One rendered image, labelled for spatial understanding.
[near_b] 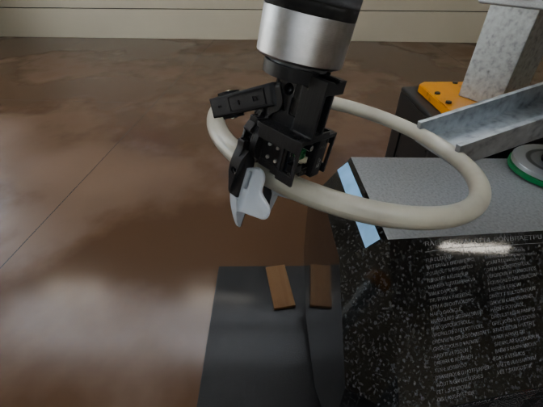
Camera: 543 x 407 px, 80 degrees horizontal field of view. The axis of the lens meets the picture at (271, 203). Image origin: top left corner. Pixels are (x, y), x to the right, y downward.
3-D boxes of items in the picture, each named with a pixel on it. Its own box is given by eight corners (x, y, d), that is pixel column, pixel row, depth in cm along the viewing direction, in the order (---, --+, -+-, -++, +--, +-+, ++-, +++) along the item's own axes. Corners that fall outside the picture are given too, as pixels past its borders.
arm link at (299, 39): (244, -4, 30) (304, 8, 37) (236, 52, 33) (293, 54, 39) (322, 18, 26) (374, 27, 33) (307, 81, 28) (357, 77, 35)
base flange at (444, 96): (414, 89, 171) (417, 79, 168) (507, 89, 171) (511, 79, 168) (457, 129, 132) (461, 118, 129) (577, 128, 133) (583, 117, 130)
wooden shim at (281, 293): (265, 268, 168) (265, 266, 167) (284, 266, 169) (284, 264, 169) (274, 310, 149) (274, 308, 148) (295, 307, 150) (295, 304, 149)
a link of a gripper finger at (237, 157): (229, 199, 38) (252, 128, 35) (220, 192, 39) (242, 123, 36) (253, 195, 42) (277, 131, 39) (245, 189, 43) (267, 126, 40)
